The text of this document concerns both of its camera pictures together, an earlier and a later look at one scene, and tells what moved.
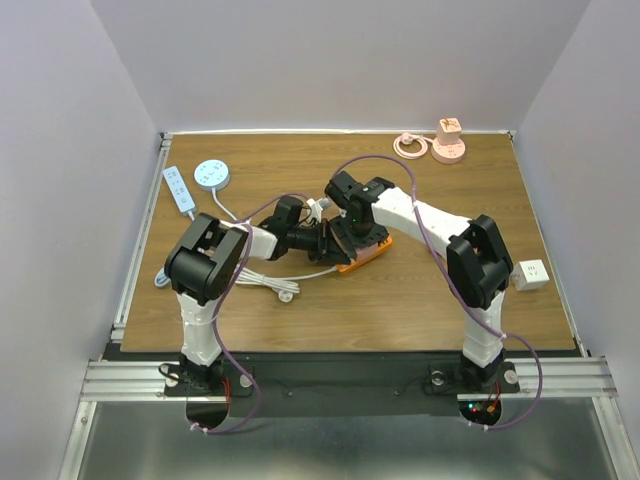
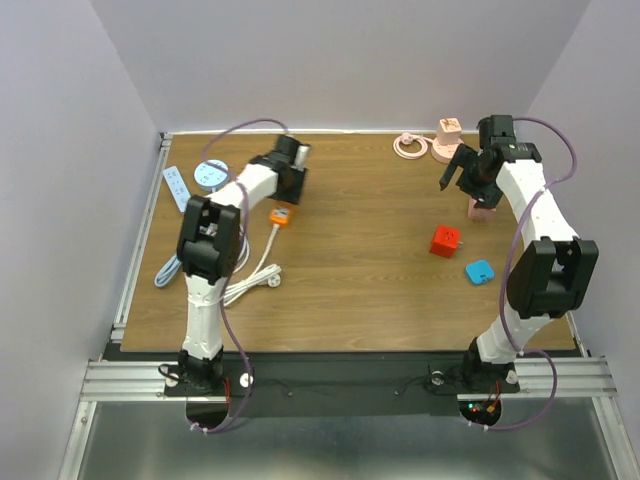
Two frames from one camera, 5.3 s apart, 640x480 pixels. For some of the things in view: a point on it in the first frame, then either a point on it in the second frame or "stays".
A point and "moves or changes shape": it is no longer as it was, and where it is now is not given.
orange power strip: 348,267 moves or changes shape
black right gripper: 351,242 -> 465,156
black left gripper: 325,249 -> 292,194
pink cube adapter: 365,251 -> 479,214
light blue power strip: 178,189 stays
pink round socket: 447,153 stays
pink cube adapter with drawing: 448,131 stays
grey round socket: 212,174 stays
